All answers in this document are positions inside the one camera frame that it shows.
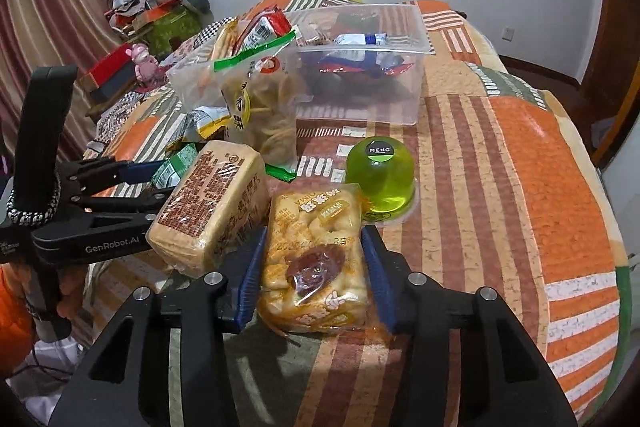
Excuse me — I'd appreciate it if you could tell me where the pink plush toy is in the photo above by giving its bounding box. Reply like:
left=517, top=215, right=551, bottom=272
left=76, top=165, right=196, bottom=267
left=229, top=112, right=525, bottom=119
left=126, top=43, right=165, bottom=90

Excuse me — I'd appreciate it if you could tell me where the pile of clutter with green box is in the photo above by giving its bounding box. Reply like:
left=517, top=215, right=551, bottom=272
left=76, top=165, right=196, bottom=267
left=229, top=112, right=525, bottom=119
left=104, top=0, right=214, bottom=58

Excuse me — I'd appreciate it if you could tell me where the clear pack of buns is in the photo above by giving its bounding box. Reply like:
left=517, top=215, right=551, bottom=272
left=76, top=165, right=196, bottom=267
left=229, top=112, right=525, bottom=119
left=257, top=184, right=370, bottom=335

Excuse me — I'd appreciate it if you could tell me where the clear plastic storage bin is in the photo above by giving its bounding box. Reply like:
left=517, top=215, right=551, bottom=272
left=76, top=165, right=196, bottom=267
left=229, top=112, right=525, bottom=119
left=288, top=4, right=435, bottom=126

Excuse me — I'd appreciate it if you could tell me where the green-zip bag of crackers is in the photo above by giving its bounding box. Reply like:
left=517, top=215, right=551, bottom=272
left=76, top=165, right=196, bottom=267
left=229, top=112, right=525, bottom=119
left=167, top=31, right=312, bottom=182

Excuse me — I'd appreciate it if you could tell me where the red and black box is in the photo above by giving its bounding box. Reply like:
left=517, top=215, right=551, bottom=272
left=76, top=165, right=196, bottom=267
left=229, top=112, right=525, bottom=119
left=78, top=43, right=136, bottom=104

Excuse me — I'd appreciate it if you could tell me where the red white snack packet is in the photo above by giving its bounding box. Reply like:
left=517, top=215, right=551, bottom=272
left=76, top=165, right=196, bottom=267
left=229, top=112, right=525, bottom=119
left=233, top=4, right=292, bottom=54

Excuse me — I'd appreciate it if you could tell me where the person's hand holding gripper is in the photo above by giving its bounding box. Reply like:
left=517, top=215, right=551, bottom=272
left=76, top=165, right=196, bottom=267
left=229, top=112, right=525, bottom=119
left=56, top=265, right=88, bottom=320

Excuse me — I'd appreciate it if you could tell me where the green white small packet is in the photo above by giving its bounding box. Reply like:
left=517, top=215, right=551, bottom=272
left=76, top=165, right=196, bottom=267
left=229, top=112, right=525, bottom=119
left=151, top=143, right=198, bottom=190

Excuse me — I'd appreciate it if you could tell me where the blue white snack bag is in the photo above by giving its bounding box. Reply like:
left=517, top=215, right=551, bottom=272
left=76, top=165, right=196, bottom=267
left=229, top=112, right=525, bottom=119
left=318, top=32, right=416, bottom=78

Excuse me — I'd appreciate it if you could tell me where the green jelly cup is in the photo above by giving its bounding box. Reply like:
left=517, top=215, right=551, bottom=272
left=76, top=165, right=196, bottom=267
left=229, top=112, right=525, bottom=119
left=345, top=135, right=416, bottom=222

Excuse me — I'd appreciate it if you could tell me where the small orange yellow snack pack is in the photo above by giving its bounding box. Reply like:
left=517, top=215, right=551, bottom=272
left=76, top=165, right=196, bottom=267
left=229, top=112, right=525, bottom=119
left=184, top=106, right=230, bottom=142

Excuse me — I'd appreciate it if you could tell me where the red striped curtain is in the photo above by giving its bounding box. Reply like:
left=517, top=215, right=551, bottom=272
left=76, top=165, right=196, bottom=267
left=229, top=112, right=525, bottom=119
left=0, top=0, right=122, bottom=158

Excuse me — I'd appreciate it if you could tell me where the brown printed bread loaf pack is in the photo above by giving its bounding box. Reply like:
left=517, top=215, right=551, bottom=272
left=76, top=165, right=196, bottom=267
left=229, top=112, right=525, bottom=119
left=146, top=141, right=270, bottom=279

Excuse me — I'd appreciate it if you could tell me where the patchwork striped bed quilt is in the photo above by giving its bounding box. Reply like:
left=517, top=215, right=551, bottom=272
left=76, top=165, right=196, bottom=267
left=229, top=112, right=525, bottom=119
left=229, top=0, right=631, bottom=426

